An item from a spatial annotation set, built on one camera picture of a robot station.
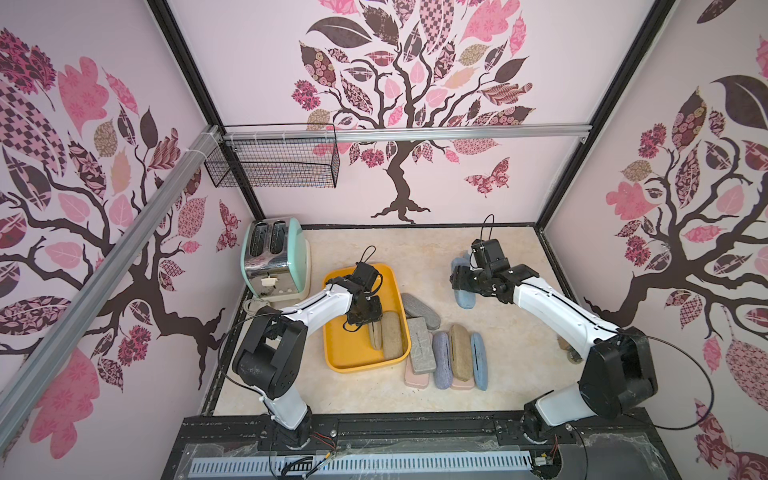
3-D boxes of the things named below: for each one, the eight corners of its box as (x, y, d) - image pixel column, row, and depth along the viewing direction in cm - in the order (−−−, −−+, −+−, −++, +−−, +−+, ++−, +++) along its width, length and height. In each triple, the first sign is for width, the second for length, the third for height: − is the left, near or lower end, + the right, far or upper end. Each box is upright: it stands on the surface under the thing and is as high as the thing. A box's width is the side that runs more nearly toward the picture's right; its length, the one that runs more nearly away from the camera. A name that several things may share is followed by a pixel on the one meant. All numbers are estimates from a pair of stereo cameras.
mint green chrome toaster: (259, 309, 98) (236, 277, 84) (262, 252, 114) (243, 218, 100) (309, 298, 100) (296, 265, 86) (305, 245, 117) (293, 210, 102)
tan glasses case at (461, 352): (447, 382, 83) (451, 374, 78) (449, 333, 92) (452, 323, 87) (468, 385, 82) (473, 378, 77) (468, 335, 92) (472, 326, 87)
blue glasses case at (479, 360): (471, 389, 82) (475, 383, 78) (468, 339, 91) (471, 332, 87) (485, 390, 81) (489, 384, 77) (480, 340, 91) (484, 333, 87)
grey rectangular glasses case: (413, 377, 83) (415, 370, 79) (405, 326, 93) (406, 317, 89) (436, 374, 84) (438, 367, 79) (425, 323, 94) (426, 315, 90)
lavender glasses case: (436, 390, 82) (438, 384, 77) (431, 339, 91) (433, 331, 87) (453, 390, 81) (456, 384, 77) (446, 339, 91) (449, 331, 87)
